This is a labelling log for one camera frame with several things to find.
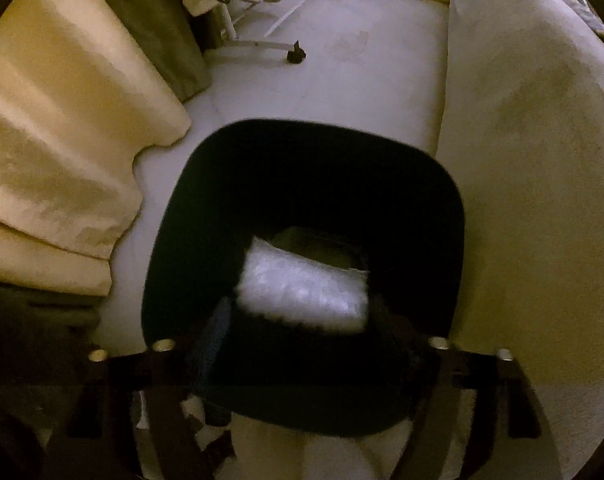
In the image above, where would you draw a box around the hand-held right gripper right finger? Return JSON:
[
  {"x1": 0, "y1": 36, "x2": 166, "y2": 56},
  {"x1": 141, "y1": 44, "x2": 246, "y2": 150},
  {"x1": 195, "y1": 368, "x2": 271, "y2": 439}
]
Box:
[{"x1": 377, "y1": 300, "x2": 558, "y2": 480}]

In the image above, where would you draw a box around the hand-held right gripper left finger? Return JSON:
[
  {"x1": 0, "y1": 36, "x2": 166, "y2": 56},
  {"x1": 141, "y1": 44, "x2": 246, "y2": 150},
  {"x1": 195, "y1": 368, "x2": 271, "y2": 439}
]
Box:
[{"x1": 46, "y1": 299, "x2": 237, "y2": 480}]

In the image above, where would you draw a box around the black trash bin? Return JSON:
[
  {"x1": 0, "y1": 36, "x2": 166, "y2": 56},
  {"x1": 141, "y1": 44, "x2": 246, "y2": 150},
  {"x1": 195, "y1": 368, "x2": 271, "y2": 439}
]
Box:
[{"x1": 140, "y1": 119, "x2": 467, "y2": 438}]

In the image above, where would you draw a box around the cream curtain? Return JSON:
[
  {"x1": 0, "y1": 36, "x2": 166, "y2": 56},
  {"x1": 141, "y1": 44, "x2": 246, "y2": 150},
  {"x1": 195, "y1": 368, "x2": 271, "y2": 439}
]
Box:
[{"x1": 0, "y1": 0, "x2": 193, "y2": 297}]

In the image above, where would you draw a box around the white chair base with caster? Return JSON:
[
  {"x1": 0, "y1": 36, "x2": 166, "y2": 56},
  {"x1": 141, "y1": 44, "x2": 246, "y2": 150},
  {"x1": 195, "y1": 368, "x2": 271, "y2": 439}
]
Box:
[{"x1": 202, "y1": 2, "x2": 307, "y2": 65}]

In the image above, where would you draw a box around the white cable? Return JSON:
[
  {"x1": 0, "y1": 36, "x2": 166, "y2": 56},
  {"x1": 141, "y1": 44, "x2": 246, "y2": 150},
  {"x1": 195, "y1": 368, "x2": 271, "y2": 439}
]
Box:
[{"x1": 232, "y1": 0, "x2": 327, "y2": 36}]

